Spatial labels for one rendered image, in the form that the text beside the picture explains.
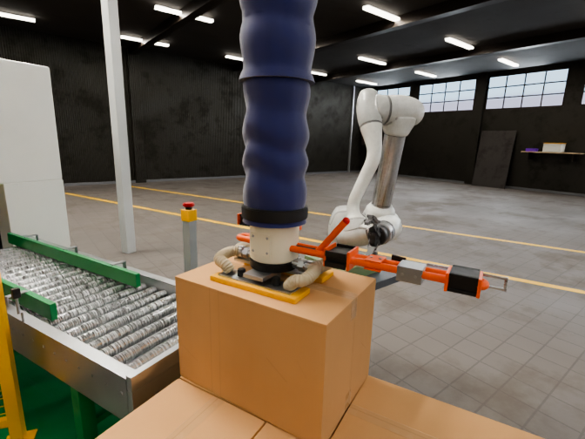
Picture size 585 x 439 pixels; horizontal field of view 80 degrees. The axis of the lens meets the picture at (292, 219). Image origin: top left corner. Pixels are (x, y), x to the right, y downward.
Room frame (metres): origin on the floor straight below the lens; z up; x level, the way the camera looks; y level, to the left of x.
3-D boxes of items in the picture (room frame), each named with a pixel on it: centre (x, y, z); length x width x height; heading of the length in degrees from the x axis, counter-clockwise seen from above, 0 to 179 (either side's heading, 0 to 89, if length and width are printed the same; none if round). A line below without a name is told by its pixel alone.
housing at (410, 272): (0.94, -0.34, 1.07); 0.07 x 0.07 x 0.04; 60
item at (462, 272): (0.87, -0.46, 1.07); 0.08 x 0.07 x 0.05; 60
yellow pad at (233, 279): (1.09, 0.11, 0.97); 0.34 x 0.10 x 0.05; 60
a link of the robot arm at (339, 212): (1.82, -0.28, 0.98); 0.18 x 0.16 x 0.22; 104
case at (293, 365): (1.17, 0.05, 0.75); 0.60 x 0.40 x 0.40; 58
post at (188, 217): (2.08, 0.63, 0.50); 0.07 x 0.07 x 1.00; 60
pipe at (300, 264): (1.17, 0.06, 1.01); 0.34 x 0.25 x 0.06; 60
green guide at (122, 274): (2.35, 1.57, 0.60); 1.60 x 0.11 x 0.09; 60
